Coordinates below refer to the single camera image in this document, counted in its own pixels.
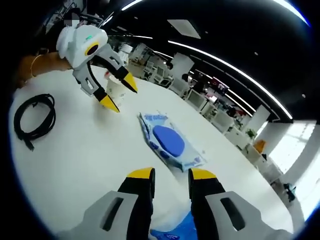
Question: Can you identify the ceiling air vent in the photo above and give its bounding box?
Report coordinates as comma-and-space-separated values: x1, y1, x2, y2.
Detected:
167, 19, 201, 40

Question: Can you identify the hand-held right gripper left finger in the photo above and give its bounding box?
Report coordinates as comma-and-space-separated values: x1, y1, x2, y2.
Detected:
82, 167, 156, 240

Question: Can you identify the gold bracelet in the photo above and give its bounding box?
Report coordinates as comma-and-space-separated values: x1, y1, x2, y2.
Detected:
29, 54, 42, 76

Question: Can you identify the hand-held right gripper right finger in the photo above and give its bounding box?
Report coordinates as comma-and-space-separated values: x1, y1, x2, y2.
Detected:
187, 167, 293, 240

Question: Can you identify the orange chair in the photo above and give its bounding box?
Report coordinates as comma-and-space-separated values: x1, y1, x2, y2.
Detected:
254, 139, 266, 152

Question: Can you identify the black cable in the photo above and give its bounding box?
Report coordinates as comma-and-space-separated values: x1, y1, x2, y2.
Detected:
13, 93, 56, 152

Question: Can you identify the white paper cup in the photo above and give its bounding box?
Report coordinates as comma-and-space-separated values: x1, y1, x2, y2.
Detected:
106, 74, 131, 108

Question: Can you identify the long ceiling light strip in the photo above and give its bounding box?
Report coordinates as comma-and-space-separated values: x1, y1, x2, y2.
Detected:
167, 39, 293, 118
272, 0, 311, 26

